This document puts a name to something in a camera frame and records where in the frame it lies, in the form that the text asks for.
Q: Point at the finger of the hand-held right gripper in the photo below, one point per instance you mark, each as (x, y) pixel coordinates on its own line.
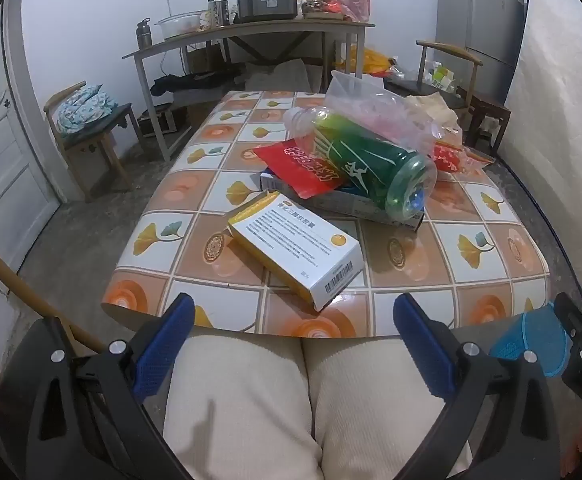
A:
(536, 340)

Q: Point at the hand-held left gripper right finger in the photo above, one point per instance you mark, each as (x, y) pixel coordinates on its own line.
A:
(421, 345)

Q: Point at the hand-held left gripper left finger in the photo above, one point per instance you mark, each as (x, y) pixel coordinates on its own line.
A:
(163, 345)

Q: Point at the blue white carton box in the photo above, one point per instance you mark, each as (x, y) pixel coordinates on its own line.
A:
(351, 206)

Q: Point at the white yellow medicine box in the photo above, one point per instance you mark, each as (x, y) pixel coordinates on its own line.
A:
(296, 250)

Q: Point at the red tin can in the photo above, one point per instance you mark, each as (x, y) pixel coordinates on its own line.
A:
(448, 157)

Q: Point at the green plastic bottle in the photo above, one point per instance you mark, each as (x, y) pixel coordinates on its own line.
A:
(366, 155)

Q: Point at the red foil packet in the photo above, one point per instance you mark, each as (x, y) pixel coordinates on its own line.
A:
(301, 167)

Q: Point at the clear plastic bag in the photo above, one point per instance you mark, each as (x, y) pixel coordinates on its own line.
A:
(371, 100)

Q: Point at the person's bare foot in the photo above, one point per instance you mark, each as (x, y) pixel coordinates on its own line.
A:
(577, 442)

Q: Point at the person's legs in cream trousers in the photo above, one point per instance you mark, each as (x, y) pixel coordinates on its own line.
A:
(251, 410)

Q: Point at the table with tiled pattern cloth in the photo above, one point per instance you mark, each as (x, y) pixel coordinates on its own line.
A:
(206, 200)

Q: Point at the wooden armchair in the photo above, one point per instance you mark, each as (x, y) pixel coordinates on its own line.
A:
(16, 292)

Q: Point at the wooden chair with cushion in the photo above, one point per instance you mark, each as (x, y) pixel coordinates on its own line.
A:
(101, 135)

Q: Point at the dark low box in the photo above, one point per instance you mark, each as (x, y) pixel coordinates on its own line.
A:
(156, 120)

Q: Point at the white mattress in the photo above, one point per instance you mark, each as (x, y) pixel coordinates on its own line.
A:
(561, 110)

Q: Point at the dark wooden stool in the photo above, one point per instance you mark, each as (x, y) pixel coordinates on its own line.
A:
(491, 107)

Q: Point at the beige crumpled bag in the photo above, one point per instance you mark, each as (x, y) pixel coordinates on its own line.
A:
(431, 107)

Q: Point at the white panel door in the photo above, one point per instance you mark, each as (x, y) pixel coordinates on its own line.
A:
(1, 160)

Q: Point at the blue patterned cushion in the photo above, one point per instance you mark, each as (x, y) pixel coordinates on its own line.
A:
(83, 107)

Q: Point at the wooden chair with black seat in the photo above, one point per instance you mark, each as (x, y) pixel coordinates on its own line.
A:
(421, 85)

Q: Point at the black clothing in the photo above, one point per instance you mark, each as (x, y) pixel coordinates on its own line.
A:
(191, 82)

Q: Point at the green white packets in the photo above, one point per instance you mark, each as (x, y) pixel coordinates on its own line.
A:
(441, 77)

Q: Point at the cardboard box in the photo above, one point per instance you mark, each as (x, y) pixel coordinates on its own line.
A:
(203, 60)

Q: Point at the yellow orange bag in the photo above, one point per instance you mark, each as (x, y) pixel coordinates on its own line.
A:
(371, 60)

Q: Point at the beige sack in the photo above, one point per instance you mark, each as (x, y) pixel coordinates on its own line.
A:
(281, 75)

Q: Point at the metal water bottle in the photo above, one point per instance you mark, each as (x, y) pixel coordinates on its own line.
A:
(143, 35)

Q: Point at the glass bowl with lid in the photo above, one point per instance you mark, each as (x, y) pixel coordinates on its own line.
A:
(178, 25)

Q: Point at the grey refrigerator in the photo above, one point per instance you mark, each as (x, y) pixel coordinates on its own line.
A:
(476, 20)

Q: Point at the grey metal desk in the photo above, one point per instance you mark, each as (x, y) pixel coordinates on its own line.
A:
(251, 27)

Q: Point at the steel canister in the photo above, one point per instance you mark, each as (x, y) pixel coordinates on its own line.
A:
(222, 12)

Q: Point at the pink red plastic bag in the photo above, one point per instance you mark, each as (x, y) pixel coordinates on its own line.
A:
(351, 2)

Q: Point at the dark grey rice cooker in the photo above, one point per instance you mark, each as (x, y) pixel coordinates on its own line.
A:
(266, 2)

